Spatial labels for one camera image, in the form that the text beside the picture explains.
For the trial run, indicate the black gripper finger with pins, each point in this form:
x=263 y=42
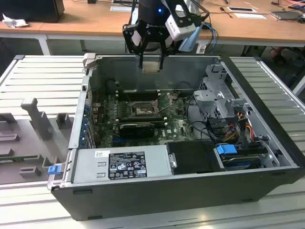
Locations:
x=128 y=38
x=165 y=51

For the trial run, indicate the small square CPU plate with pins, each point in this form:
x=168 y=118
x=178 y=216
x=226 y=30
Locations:
x=151 y=66

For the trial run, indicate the CPU socket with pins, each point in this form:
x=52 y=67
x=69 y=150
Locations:
x=143 y=111

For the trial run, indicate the white framed desk plate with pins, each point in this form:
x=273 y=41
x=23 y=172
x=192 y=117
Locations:
x=240 y=9
x=120 y=8

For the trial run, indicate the wooden desk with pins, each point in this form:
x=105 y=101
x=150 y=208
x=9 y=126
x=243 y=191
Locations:
x=95 y=23
x=19 y=29

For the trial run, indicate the white box with barcode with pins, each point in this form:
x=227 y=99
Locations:
x=201 y=48

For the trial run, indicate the black round cylinder part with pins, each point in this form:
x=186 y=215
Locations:
x=110 y=86

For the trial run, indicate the black RAM slots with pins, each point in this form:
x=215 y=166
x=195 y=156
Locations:
x=138 y=95
x=143 y=117

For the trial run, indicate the grey metal disk bay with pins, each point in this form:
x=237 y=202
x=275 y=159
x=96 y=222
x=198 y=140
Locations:
x=214 y=100

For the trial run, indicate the green motherboard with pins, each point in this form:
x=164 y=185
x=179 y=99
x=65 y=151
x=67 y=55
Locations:
x=176 y=124

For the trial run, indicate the black graphics card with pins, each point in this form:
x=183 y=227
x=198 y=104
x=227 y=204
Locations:
x=137 y=130

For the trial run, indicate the white paper sheet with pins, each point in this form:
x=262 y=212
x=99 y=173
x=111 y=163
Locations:
x=250 y=16

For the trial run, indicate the black box on desk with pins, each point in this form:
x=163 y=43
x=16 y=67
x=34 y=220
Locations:
x=31 y=9

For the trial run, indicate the black plastic shroud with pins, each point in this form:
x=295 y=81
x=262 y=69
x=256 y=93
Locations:
x=190 y=157

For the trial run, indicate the person's foot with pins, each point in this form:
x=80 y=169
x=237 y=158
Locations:
x=278 y=55

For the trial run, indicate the crumpled white paper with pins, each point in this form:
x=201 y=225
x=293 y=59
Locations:
x=14 y=22

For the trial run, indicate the hard disk in blue carrier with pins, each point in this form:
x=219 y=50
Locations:
x=226 y=149

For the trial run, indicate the grey flat tablet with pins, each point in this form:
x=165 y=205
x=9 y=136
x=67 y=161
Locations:
x=284 y=15

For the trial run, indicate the grey power supply unit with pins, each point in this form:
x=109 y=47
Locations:
x=85 y=164

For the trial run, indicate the grey parts rack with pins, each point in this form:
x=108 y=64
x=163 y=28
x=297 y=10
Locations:
x=31 y=133

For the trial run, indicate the black open PC case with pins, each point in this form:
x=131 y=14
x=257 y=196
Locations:
x=166 y=198

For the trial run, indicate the blue plastic case latch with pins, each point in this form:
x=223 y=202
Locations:
x=53 y=170

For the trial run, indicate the green circuit board strip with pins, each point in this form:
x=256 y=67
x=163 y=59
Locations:
x=16 y=158

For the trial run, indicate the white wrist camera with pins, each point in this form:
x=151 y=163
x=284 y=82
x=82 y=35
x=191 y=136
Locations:
x=178 y=28

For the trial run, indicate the silver metal latch bracket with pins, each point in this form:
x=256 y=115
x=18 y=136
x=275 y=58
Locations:
x=172 y=161

